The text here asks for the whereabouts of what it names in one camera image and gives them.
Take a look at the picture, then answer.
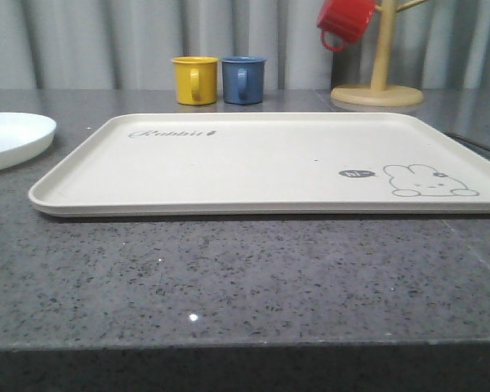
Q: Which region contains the cream rabbit print tray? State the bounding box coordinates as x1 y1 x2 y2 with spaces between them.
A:
29 113 490 217

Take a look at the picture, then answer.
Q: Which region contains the blue mug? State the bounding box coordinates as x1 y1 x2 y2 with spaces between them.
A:
220 56 266 105

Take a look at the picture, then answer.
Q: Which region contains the wooden mug tree stand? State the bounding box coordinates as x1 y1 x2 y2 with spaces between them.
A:
331 0 425 107

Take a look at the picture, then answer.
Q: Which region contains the silver metal chopstick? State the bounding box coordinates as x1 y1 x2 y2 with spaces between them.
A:
445 132 490 161

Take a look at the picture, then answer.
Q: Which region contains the red mug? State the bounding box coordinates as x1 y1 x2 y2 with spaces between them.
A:
317 0 377 51

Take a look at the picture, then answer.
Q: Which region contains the yellow mug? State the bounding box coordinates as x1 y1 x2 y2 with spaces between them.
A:
171 56 219 105

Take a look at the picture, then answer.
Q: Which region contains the white round plate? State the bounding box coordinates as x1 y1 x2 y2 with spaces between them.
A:
0 112 56 170

